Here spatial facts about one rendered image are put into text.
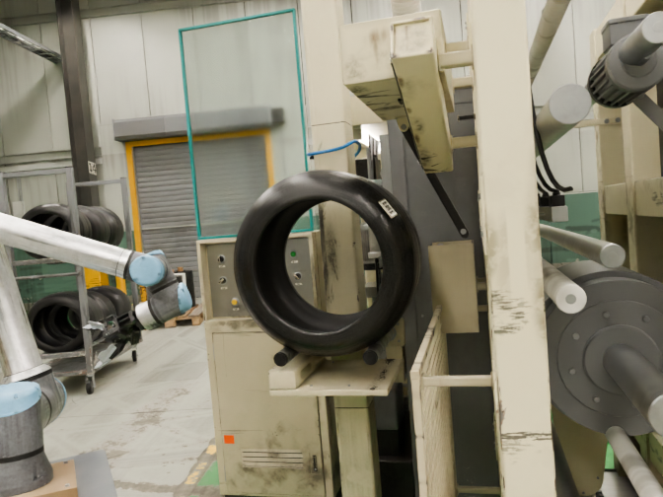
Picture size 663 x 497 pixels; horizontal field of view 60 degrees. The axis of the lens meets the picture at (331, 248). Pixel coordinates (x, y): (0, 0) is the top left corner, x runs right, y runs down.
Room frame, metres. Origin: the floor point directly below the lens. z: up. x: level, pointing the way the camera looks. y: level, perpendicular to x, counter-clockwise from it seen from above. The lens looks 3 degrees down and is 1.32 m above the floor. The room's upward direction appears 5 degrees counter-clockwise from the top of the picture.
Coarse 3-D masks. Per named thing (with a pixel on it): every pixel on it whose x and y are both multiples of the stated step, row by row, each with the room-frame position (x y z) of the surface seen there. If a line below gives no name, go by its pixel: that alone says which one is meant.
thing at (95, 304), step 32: (0, 192) 4.74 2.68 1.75; (64, 224) 5.65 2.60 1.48; (96, 224) 5.27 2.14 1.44; (128, 224) 5.99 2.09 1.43; (32, 256) 4.87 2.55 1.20; (96, 288) 5.68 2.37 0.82; (32, 320) 4.84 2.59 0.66; (64, 320) 5.49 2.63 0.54; (96, 320) 4.90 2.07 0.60; (64, 352) 4.76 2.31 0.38; (96, 352) 4.90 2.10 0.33
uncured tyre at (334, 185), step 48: (288, 192) 1.71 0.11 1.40; (336, 192) 1.67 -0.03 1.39; (384, 192) 1.72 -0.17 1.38; (240, 240) 1.77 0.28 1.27; (384, 240) 1.64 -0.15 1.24; (240, 288) 1.78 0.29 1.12; (288, 288) 2.01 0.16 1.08; (384, 288) 1.64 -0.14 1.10; (288, 336) 1.72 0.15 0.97; (336, 336) 1.68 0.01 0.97
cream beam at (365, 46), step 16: (400, 16) 1.37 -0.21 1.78; (416, 16) 1.36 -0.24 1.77; (432, 16) 1.36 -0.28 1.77; (352, 32) 1.40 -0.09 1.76; (368, 32) 1.39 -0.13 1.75; (384, 32) 1.38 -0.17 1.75; (352, 48) 1.40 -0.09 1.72; (368, 48) 1.39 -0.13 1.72; (384, 48) 1.38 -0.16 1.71; (352, 64) 1.40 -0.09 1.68; (368, 64) 1.40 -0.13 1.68; (384, 64) 1.39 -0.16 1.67; (352, 80) 1.41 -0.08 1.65; (368, 80) 1.40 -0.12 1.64; (384, 80) 1.39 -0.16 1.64; (448, 80) 1.55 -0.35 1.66; (368, 96) 1.56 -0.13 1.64; (384, 96) 1.58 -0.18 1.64; (400, 96) 1.60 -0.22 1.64; (448, 96) 1.65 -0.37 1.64; (384, 112) 1.84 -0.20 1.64; (400, 112) 1.86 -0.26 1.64
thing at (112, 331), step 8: (128, 312) 1.81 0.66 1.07; (104, 320) 1.82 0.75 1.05; (112, 320) 1.82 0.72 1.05; (120, 320) 1.80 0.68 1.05; (128, 320) 1.81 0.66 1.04; (136, 320) 1.80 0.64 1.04; (104, 328) 1.80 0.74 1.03; (112, 328) 1.79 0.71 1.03; (120, 328) 1.80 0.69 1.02; (128, 328) 1.83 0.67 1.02; (144, 328) 1.83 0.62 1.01; (104, 336) 1.78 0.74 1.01; (112, 336) 1.79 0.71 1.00; (120, 336) 1.80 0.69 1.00; (128, 336) 1.84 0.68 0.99
